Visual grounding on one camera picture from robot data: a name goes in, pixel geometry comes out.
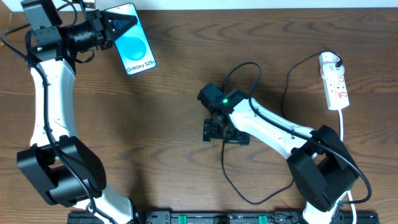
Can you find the white USB charger adapter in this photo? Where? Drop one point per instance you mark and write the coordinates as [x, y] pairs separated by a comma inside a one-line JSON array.
[[330, 70]]

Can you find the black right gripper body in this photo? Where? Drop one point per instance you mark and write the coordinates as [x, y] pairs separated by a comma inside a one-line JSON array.
[[225, 135]]

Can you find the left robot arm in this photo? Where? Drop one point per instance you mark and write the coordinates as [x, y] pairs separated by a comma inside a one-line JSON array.
[[61, 168]]

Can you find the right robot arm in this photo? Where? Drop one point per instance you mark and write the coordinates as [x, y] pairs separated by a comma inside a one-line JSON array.
[[319, 162]]

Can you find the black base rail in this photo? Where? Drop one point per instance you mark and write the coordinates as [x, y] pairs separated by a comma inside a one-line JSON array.
[[230, 218]]

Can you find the blue Galaxy smartphone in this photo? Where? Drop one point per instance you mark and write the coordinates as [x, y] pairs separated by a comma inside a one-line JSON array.
[[133, 47]]

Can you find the white power strip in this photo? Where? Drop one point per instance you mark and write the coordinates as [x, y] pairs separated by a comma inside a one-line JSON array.
[[335, 88]]

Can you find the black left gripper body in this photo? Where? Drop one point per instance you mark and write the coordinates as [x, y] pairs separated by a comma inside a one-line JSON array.
[[100, 28]]

